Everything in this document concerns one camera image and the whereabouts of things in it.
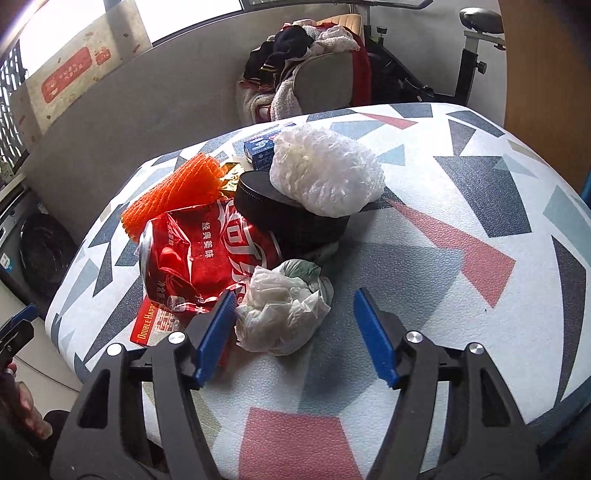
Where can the person's left hand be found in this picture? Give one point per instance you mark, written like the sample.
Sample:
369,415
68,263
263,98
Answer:
25,408

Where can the white foam fruit net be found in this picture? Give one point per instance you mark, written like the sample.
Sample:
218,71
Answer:
323,170

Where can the black garment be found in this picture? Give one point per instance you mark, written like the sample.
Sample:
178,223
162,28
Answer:
281,50

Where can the white fluffy towel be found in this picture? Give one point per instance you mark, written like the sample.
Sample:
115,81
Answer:
334,39

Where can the blue cardboard box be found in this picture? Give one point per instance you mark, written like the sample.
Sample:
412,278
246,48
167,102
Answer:
257,148

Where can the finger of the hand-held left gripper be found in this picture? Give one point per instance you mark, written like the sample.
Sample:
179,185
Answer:
14,334

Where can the red cigarette box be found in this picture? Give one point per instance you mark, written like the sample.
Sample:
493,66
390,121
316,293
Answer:
150,325

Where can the gold foil wrapper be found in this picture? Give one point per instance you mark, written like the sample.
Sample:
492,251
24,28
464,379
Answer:
229,177

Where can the crushed red soda can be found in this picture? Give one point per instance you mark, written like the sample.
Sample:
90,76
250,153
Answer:
203,258

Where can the window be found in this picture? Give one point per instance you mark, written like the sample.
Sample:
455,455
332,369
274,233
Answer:
194,18

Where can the cardboard sheet with red labels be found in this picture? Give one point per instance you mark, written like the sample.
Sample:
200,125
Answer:
69,78

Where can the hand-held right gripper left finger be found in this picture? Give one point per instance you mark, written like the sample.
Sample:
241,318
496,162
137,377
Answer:
214,337

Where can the grey office chair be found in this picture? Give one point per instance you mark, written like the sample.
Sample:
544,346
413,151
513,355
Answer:
323,85

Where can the white plastic bag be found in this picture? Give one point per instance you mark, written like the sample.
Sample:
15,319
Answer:
277,314

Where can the red cloth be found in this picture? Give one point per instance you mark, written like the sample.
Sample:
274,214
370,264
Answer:
362,76

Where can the white fleece garment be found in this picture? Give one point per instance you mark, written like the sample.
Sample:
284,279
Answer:
284,101

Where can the person's dark clothing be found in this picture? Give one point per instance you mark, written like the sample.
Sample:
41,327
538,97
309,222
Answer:
23,457

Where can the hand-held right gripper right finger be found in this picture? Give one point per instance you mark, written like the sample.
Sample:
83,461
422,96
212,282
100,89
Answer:
376,341

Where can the black round container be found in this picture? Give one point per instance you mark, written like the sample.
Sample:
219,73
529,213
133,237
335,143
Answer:
286,219

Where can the metal window grille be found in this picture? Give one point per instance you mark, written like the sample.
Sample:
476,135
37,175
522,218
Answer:
11,106

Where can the orange foam fruit net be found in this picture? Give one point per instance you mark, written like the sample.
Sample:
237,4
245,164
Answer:
175,189

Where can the brown wooden panel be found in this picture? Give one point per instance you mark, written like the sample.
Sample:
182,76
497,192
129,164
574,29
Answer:
545,69

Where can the black exercise bike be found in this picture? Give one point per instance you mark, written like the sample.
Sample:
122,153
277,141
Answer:
466,60

